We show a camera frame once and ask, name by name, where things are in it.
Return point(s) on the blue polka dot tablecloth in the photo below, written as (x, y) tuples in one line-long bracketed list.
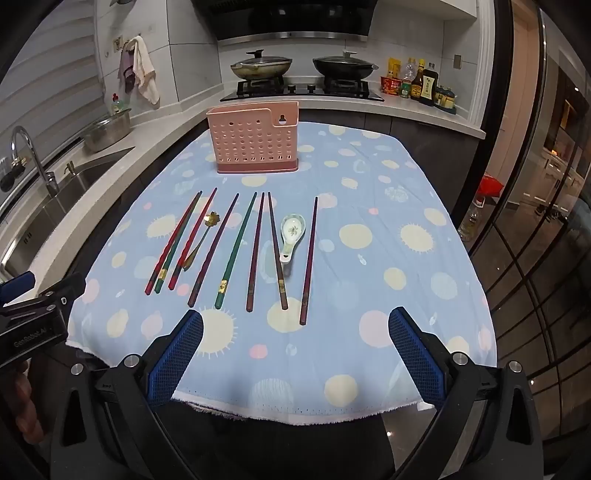
[(369, 277)]

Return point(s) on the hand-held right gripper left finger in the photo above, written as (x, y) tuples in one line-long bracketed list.
[(178, 357)]

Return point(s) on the glass sliding door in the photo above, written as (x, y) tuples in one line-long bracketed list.
[(531, 207)]

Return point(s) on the gold wall switch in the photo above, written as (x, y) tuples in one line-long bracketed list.
[(457, 62)]

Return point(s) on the striped window blind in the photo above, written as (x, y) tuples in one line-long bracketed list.
[(46, 92)]

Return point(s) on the chrome kitchen faucet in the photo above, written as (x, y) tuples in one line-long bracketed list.
[(32, 147)]

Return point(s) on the sink soap dispenser pump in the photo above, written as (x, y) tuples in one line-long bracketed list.
[(70, 168)]

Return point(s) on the cooking oil bottle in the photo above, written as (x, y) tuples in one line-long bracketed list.
[(472, 221)]

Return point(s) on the dark soy sauce bottle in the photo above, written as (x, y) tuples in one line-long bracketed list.
[(428, 90)]

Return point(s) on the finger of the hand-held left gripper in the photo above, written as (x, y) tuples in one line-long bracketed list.
[(62, 290), (17, 284)]

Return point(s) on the purple hanging towel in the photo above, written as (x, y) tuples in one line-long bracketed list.
[(125, 69)]

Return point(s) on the red seasoning container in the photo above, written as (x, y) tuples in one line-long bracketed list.
[(391, 86)]

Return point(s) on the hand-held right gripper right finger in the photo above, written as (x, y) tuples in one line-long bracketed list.
[(413, 353)]

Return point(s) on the red green chopsticks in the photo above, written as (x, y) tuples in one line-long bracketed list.
[(150, 286)]

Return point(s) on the stainless steel colander bowl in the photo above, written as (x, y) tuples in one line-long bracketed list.
[(106, 131)]

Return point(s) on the black range hood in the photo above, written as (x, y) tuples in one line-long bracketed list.
[(286, 18)]

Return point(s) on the white hanging towel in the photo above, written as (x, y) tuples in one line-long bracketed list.
[(145, 74)]

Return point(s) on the green dish soap bottle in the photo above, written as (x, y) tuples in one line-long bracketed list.
[(119, 105)]

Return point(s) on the person's left hand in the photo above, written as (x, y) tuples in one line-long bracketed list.
[(28, 406)]

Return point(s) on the white ceramic soup spoon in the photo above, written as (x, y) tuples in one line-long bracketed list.
[(293, 228)]

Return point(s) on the beige wok with glass lid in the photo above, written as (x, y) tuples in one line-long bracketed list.
[(261, 67)]

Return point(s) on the stainless steel sink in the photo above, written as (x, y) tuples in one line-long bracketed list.
[(69, 194)]

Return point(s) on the clear plastic bottle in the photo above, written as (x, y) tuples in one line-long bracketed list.
[(407, 78)]

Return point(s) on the yellow seasoning packet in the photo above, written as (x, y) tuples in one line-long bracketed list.
[(393, 67)]

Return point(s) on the red plastic item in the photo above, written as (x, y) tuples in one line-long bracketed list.
[(491, 184)]

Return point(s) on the small jars on green tray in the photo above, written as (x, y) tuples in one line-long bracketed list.
[(445, 100)]

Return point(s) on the black pan with lid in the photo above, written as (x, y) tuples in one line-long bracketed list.
[(341, 64)]

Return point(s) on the yellow cap sauce bottle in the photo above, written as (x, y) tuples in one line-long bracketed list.
[(418, 83)]

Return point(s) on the gold flower spoon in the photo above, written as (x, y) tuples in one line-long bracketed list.
[(212, 218)]

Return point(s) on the black gas stove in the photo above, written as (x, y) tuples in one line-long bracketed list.
[(300, 94)]

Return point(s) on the dark red chopstick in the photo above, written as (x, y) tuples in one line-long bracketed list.
[(256, 251), (310, 260)]

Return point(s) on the pink perforated utensil holder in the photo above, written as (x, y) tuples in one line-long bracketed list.
[(249, 143)]

